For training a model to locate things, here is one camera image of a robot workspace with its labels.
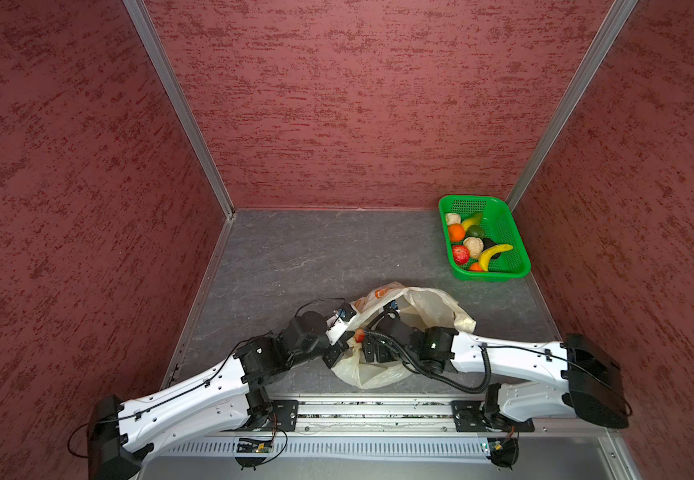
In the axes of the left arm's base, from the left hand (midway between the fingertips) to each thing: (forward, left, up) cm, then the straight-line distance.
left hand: (349, 337), depth 74 cm
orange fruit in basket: (+29, -43, -10) cm, 53 cm away
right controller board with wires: (-22, -38, -13) cm, 46 cm away
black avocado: (+38, -48, -7) cm, 62 cm away
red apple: (+33, -38, -8) cm, 50 cm away
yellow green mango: (+51, -49, -9) cm, 71 cm away
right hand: (-1, -7, -7) cm, 10 cm away
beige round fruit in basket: (+50, -39, -8) cm, 64 cm away
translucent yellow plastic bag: (+10, -21, -3) cm, 24 cm away
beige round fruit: (+37, -44, -8) cm, 58 cm away
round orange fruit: (+43, -39, -8) cm, 58 cm away
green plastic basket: (+49, -58, -11) cm, 77 cm away
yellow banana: (+31, -46, -7) cm, 56 cm away
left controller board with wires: (-21, +24, -16) cm, 36 cm away
